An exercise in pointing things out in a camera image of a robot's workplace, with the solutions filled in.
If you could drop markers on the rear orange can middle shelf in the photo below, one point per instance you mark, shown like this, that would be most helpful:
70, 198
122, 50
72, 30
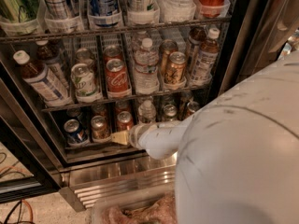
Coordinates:
166, 48

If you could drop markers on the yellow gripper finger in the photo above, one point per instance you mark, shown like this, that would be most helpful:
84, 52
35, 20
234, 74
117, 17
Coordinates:
121, 137

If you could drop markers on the fridge glass door right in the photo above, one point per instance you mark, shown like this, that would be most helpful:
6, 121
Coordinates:
266, 26

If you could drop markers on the green silver can bottom shelf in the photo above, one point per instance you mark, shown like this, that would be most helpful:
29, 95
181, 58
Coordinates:
170, 113

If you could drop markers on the green can top left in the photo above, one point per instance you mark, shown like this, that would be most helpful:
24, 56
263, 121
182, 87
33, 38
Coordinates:
16, 11

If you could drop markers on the red coke can bottom shelf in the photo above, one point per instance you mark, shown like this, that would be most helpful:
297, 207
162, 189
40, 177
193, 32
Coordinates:
124, 121

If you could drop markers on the green white can middle shelf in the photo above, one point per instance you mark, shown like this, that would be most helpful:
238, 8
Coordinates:
83, 79

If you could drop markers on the water bottle middle shelf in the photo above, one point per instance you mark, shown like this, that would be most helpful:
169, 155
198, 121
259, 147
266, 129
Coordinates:
146, 67

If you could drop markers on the rear silver can middle shelf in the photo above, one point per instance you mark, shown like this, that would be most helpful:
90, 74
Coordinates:
84, 55

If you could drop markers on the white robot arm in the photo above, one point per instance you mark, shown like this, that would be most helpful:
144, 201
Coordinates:
237, 157

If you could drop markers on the red coke can middle shelf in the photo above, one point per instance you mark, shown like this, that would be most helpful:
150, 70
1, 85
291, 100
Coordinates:
117, 78

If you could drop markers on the gold can bottom shelf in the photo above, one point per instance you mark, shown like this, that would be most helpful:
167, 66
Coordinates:
100, 129

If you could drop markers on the steel fridge bottom grille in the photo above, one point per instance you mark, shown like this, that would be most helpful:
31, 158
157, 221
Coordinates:
136, 174

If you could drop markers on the water bottle top shelf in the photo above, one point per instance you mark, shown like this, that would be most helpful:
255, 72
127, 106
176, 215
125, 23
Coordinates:
176, 10

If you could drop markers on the tea bottle left front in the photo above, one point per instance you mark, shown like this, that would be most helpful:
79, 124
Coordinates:
40, 77

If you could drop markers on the tea bottle right front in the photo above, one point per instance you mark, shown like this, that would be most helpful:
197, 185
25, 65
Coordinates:
206, 57

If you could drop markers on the blue white can top shelf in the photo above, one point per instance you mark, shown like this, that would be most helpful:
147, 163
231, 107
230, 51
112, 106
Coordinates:
104, 9

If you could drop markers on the tea bottle right rear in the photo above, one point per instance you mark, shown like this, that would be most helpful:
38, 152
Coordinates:
196, 36

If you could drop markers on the orange can shelf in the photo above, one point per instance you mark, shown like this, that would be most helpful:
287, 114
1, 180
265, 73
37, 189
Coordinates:
175, 68
166, 48

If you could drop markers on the red can behind coke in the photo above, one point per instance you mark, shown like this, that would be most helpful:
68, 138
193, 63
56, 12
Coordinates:
121, 106

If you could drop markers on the small water bottle bottom shelf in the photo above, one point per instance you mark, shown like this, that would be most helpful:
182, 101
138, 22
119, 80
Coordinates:
147, 112

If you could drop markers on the rear red can middle shelf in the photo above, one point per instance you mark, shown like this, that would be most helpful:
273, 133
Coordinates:
112, 52

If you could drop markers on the silver can top shelf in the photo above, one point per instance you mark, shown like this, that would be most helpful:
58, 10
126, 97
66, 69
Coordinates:
63, 9

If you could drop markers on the clear plastic food container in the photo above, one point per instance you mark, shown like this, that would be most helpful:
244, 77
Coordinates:
145, 206

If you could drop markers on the blue pepsi can bottom shelf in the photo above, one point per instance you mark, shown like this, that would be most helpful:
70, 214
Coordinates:
75, 133

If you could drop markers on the tea bottle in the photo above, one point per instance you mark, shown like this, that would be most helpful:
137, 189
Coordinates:
196, 36
51, 56
40, 77
206, 57

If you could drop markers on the orange can bottom right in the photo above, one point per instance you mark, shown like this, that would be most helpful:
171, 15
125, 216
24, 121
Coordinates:
191, 108

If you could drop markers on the tea bottle left rear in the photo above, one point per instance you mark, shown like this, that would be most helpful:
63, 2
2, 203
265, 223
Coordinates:
51, 56

